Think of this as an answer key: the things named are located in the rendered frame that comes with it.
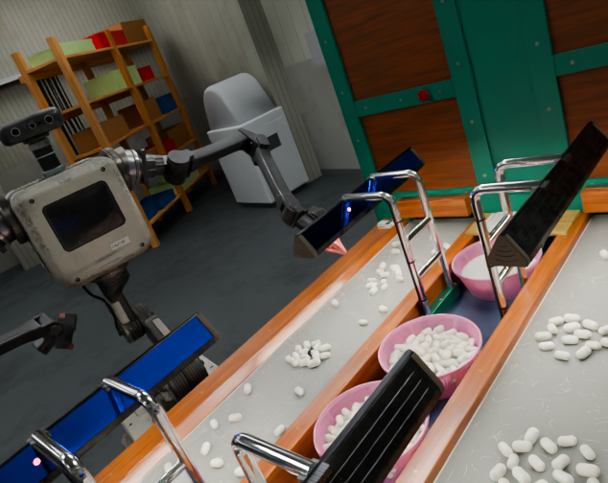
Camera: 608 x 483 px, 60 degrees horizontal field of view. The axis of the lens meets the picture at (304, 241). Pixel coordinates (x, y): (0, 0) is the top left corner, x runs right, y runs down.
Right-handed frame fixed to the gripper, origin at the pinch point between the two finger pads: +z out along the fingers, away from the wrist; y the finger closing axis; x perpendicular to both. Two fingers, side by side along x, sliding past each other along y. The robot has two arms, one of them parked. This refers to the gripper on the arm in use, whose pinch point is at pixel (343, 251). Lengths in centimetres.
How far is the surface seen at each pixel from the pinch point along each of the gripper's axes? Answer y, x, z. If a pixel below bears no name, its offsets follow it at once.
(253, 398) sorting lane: -59, 6, 13
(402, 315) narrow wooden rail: -18.3, -12.5, 31.0
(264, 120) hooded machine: 256, 186, -237
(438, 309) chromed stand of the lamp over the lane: -5.9, -10.6, 37.5
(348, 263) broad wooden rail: 8.2, 12.5, 0.0
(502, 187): -11, -61, 35
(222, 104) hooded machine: 231, 179, -275
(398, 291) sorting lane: -3.5, -3.6, 23.9
